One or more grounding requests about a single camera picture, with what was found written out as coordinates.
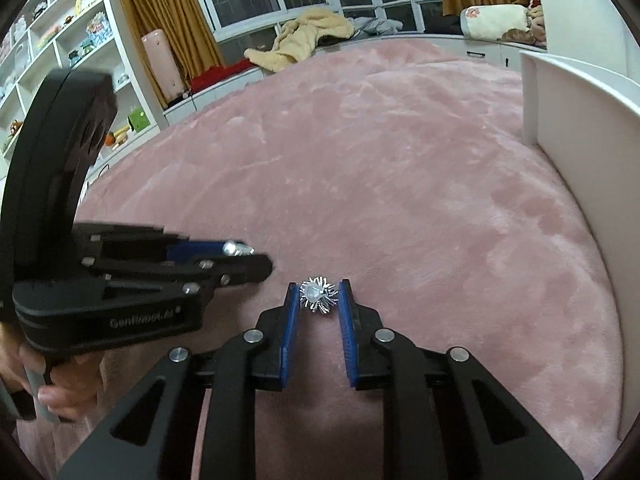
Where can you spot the orange toy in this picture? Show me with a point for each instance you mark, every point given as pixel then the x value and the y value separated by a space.
pixel 116 137

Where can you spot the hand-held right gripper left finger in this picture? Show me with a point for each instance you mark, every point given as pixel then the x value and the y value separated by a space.
pixel 290 330

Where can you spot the grey clothes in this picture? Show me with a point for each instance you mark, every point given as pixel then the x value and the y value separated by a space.
pixel 377 26

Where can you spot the dark cloth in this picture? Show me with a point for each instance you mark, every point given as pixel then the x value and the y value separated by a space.
pixel 442 25

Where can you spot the white plastic storage box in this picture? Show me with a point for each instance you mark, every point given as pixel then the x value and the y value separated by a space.
pixel 590 160

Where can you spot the brown plush toy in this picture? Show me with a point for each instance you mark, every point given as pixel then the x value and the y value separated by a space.
pixel 532 25

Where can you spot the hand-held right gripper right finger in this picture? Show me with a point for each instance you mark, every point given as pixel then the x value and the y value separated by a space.
pixel 347 330

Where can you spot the green toy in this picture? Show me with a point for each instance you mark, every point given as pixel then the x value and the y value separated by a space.
pixel 138 120

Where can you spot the yellow fleece robe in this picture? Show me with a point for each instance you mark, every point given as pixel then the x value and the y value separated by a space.
pixel 300 35

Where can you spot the blue flower box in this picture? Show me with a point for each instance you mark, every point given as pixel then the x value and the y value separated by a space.
pixel 97 29

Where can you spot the floral rolled pillow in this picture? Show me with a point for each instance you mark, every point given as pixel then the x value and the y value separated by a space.
pixel 495 20

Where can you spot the pink fleece blanket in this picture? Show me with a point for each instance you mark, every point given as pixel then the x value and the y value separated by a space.
pixel 400 185

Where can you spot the silver spiky brooch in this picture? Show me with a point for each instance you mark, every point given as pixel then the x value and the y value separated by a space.
pixel 315 294

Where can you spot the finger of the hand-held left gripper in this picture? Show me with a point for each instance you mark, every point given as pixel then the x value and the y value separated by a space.
pixel 200 249
pixel 240 270

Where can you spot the person's left hand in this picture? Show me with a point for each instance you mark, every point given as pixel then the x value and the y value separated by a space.
pixel 70 385

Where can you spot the red cloth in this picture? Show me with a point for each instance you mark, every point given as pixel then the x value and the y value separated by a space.
pixel 220 76

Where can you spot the white shelf unit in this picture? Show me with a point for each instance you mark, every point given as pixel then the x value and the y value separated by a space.
pixel 112 35

